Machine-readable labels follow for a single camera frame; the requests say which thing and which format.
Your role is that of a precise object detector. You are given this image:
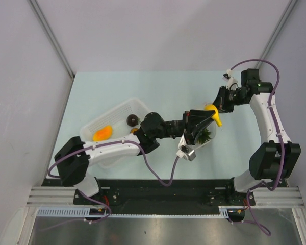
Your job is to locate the white plastic basket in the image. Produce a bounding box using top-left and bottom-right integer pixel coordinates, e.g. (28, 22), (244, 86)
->
(80, 98), (151, 168)

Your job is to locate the clear zip top bag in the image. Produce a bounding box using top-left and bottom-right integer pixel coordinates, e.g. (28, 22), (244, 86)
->
(178, 102), (218, 151)

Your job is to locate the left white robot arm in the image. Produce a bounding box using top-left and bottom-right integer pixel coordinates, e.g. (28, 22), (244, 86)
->
(47, 109), (222, 204)

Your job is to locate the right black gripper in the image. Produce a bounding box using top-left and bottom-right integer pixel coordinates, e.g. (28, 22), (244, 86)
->
(208, 86), (248, 114)

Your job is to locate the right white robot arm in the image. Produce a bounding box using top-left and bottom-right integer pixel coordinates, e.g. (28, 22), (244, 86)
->
(212, 69), (301, 205)

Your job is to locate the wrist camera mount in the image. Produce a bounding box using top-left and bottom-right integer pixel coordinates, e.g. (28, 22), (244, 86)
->
(223, 69), (239, 91)
(176, 135), (196, 161)

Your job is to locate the left aluminium frame post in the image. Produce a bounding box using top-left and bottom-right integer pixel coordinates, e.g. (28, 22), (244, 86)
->
(27, 0), (75, 81)

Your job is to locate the orange papaya slice toy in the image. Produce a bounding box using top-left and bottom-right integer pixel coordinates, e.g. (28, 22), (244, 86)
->
(92, 125), (113, 141)

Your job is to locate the toy pineapple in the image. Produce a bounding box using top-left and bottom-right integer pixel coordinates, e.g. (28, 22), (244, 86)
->
(196, 128), (212, 145)

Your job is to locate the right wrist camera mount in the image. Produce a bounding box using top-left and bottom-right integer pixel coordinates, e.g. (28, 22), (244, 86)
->
(223, 69), (239, 91)

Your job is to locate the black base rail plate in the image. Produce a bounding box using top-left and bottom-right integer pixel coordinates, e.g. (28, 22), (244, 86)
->
(42, 179), (288, 215)

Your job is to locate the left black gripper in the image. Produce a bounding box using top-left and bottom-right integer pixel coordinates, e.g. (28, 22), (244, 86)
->
(152, 109), (215, 145)

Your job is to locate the aluminium frame post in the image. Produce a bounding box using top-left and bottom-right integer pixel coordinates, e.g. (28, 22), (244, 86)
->
(27, 0), (75, 81)
(259, 0), (300, 61)

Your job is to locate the dark purple mangosteen toy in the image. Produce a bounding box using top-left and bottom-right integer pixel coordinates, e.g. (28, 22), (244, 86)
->
(126, 114), (140, 127)

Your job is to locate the yellow toy banana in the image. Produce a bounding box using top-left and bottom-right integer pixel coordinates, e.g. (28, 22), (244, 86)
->
(205, 104), (222, 127)

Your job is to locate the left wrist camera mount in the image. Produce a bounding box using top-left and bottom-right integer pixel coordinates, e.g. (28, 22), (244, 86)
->
(176, 135), (196, 161)

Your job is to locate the brown kiwi toy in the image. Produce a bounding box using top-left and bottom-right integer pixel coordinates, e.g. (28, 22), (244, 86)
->
(130, 128), (139, 134)

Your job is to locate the right aluminium frame post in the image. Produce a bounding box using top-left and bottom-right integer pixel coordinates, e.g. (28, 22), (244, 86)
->
(259, 0), (300, 61)

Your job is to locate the white cable duct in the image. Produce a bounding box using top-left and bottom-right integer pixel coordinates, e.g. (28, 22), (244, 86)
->
(37, 205), (245, 220)

